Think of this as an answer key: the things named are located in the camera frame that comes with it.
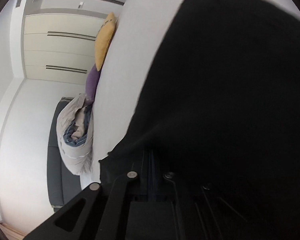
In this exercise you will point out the black pants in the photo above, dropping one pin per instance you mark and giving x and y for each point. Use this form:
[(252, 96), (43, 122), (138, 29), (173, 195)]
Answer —
[(227, 92)]

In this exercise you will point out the white bed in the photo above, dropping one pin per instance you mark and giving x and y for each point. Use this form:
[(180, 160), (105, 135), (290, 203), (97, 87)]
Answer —
[(130, 55)]

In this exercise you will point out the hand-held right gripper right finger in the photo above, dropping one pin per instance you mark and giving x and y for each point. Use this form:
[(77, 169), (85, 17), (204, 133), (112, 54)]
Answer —
[(165, 182)]

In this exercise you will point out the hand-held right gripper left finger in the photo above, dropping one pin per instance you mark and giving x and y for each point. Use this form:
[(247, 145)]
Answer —
[(120, 187)]

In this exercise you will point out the grey upholstered headboard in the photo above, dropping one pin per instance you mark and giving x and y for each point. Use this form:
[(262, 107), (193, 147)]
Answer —
[(55, 180)]

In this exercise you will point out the cream wardrobe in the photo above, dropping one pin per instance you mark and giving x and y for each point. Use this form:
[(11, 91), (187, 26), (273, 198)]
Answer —
[(52, 55)]

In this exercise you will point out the yellow cushion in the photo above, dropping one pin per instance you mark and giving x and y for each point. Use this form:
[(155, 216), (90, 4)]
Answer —
[(103, 42)]

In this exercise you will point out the purple cushion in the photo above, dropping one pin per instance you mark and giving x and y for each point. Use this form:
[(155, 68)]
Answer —
[(92, 82)]

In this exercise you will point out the rolled grey duvet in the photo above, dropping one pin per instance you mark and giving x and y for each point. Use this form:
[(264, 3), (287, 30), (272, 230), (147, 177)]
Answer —
[(65, 120)]

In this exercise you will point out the white pillow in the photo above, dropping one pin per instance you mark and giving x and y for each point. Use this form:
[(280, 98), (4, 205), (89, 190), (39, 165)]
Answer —
[(88, 180)]

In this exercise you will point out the wall air vent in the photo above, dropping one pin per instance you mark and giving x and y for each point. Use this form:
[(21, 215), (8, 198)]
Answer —
[(19, 0)]

